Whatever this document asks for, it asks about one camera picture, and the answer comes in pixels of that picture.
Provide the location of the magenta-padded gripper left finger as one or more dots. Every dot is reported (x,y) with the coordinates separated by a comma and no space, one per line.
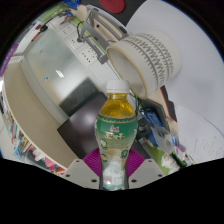
(78,171)

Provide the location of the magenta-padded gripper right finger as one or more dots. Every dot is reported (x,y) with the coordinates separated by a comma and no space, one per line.
(148,171)

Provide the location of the green-label clear drink bottle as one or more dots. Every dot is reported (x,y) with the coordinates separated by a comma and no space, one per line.
(116,133)

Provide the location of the small blue box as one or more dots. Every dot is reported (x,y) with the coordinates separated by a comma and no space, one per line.
(154,119)

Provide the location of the large white paper sheet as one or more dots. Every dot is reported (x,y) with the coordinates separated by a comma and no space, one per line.
(196,66)

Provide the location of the purple hanging banner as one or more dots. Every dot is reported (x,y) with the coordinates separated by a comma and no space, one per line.
(8,58)

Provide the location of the grey metal laptop stand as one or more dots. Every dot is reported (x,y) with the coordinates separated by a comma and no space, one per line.
(96,33)

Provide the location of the flat round red coaster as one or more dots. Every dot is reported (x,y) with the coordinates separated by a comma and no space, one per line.
(112,5)

